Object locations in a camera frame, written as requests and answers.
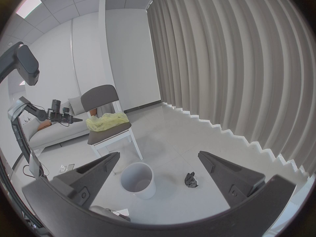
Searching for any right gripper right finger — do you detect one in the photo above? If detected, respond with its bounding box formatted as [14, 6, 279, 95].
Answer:
[198, 151, 266, 209]

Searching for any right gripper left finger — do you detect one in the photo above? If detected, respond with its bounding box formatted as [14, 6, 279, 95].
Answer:
[53, 152, 121, 210]

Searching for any black plastic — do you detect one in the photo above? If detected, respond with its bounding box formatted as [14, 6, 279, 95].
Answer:
[184, 171, 199, 188]

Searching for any yellow plastic bag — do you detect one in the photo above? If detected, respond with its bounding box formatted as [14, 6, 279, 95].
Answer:
[86, 112, 129, 132]

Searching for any white trash bin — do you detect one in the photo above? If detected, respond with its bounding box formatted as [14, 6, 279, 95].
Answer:
[120, 163, 157, 200]

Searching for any pale grey pillow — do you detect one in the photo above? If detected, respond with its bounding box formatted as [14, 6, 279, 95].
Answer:
[68, 97, 86, 115]
[97, 104, 111, 117]

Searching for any pale grey sofa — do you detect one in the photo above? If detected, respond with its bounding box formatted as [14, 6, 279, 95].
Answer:
[23, 96, 111, 150]

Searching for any grey white-legged chair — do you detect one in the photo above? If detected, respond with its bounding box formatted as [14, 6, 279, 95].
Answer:
[81, 84, 143, 160]

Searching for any pale grey curtain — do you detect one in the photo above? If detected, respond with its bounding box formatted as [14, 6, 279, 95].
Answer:
[147, 0, 316, 182]

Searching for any black cable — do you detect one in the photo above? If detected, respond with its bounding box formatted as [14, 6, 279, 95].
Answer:
[23, 164, 50, 178]

